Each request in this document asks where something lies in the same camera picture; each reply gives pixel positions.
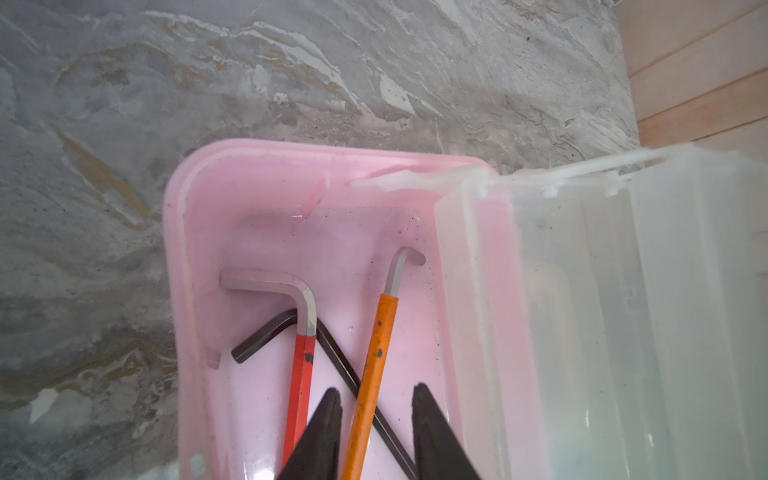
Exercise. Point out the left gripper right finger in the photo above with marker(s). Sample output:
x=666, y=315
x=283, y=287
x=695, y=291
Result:
x=438, y=453

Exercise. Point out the black hex key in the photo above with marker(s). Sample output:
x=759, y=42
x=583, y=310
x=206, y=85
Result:
x=344, y=368

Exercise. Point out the orange handled hex key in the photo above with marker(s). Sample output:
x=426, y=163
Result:
x=375, y=363

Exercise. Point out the pink plastic tool box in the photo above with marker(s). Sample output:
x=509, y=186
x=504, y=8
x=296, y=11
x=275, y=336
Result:
x=601, y=320

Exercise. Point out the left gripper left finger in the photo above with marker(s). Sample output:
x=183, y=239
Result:
x=316, y=455

